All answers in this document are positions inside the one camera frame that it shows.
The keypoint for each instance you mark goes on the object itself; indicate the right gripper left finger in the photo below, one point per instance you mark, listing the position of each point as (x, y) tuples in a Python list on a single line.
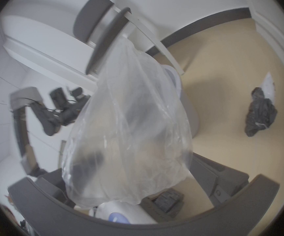
[(53, 183)]

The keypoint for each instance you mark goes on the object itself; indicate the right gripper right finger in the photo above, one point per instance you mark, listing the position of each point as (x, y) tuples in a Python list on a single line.
[(220, 181)]

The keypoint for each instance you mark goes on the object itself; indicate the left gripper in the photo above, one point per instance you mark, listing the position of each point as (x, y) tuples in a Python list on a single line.
[(73, 112)]

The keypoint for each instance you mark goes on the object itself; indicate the clear plastic bag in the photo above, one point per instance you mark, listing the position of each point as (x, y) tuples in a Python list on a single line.
[(132, 131)]

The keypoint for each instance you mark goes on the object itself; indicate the black plastic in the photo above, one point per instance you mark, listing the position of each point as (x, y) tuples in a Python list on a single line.
[(260, 114)]

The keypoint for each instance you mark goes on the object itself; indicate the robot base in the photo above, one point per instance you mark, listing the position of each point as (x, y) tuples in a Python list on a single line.
[(122, 213)]

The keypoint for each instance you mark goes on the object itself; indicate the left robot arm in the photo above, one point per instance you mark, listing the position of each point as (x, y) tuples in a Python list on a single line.
[(24, 95)]

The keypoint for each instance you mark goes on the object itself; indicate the pale grey trash bin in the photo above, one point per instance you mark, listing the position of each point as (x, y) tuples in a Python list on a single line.
[(189, 107)]

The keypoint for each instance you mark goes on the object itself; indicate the white chair grey cushions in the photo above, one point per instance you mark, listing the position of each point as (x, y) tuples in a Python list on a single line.
[(90, 18)]

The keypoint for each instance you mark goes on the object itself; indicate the white wardrobe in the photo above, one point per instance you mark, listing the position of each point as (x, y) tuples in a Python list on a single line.
[(277, 33)]

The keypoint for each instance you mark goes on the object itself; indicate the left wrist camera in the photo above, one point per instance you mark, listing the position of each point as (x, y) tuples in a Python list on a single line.
[(77, 93)]

